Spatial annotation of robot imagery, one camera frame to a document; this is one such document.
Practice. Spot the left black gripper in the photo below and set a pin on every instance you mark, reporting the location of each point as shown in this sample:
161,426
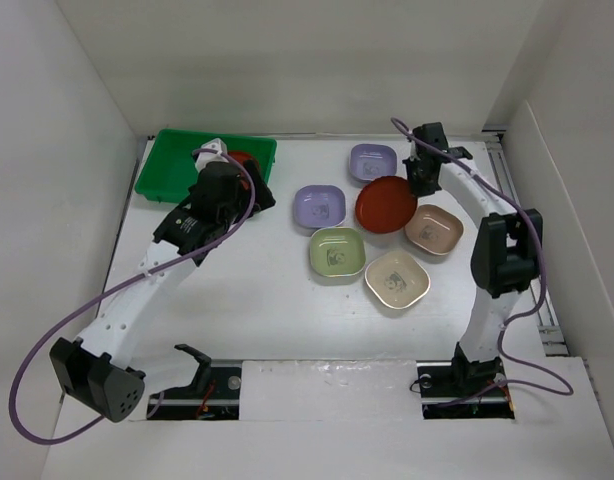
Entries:
262,196

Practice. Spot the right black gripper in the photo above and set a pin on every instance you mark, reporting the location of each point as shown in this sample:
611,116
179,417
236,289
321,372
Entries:
419,190

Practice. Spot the red round plate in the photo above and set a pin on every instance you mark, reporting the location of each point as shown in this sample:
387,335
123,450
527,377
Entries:
385,205
237,156

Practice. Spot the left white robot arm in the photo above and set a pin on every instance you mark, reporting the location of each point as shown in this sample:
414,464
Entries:
95,368

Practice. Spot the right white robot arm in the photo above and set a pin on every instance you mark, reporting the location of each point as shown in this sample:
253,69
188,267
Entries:
507,256

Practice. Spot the green plastic bin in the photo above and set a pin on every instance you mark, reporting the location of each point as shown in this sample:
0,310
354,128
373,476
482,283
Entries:
169,169

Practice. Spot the purple square bowl near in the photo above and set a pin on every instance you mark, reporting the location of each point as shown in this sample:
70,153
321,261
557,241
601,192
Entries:
319,206

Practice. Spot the purple square bowl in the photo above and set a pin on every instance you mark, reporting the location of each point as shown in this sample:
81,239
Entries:
319,206
368,162

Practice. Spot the purple square bowl far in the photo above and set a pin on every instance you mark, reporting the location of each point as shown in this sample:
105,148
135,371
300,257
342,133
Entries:
368,162

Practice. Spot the pink square bowl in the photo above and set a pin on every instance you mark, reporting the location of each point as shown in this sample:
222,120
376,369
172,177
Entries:
434,230

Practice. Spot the green square bowl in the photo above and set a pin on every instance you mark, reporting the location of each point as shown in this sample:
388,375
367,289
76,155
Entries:
337,252

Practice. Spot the cream square bowl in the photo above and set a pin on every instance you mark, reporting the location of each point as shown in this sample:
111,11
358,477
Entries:
397,279

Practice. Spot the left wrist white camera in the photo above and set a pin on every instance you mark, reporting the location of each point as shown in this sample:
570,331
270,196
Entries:
212,151

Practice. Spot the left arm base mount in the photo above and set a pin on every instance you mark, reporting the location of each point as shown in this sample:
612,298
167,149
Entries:
213,397

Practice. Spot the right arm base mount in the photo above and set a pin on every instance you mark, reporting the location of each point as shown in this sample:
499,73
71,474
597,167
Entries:
446,394

